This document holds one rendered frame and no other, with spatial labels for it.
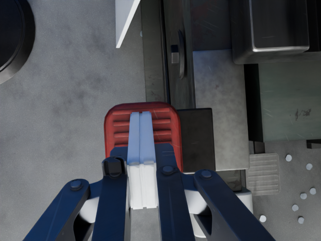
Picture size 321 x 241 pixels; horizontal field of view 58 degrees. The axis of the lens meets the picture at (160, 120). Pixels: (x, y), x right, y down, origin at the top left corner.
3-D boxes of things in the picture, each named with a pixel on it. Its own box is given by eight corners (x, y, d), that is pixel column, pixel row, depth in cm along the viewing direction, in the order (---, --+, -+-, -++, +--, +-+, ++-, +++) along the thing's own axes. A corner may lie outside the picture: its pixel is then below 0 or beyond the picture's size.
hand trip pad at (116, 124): (175, 174, 30) (185, 190, 22) (116, 178, 30) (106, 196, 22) (171, 106, 30) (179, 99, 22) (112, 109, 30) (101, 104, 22)
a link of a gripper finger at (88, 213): (130, 223, 14) (67, 227, 14) (132, 165, 19) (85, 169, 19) (127, 198, 13) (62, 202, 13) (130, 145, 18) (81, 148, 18)
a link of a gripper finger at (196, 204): (157, 195, 13) (221, 190, 14) (153, 143, 18) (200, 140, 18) (159, 220, 14) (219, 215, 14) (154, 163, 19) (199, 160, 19)
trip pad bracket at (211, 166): (189, 153, 45) (221, 174, 26) (126, 157, 45) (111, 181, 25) (187, 115, 45) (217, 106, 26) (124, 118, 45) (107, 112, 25)
